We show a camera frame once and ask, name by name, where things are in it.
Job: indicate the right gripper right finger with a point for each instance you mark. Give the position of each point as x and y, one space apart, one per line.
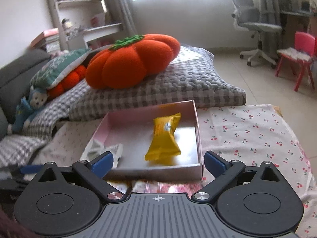
226 175

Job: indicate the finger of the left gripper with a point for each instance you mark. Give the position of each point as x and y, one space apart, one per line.
30 169

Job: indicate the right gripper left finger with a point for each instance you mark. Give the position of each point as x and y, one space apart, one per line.
91 175

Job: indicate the white grey nut packet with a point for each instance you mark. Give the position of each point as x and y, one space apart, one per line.
106 151

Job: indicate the large yellow snack packet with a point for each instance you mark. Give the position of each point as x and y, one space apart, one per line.
164 144

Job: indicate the pink clear nougat packet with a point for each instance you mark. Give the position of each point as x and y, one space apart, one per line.
149 186

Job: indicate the cherry print tablecloth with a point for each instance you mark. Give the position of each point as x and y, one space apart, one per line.
251 134

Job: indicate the pink cardboard box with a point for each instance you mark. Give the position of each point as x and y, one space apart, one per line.
128 133

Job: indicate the blue monkey plush toy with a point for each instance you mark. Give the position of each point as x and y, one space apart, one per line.
28 109

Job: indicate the green white leaf pillow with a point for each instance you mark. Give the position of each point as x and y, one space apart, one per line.
53 72

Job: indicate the dark grey sofa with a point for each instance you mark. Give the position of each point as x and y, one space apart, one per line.
15 79

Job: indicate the small orange plush cushion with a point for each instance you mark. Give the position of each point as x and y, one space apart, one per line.
71 80

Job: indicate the grey checkered quilted cushion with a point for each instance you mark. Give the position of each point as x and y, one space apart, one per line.
190 77

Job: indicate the orange pumpkin plush cushion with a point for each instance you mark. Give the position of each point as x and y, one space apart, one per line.
127 62

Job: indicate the pink red kids chair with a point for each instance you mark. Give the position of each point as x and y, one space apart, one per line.
302 53

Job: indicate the white grey office chair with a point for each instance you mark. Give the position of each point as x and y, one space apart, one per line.
247 16

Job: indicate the white bookshelf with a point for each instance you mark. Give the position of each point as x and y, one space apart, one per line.
83 23

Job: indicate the wooden desk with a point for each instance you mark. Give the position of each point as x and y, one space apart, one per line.
297 15

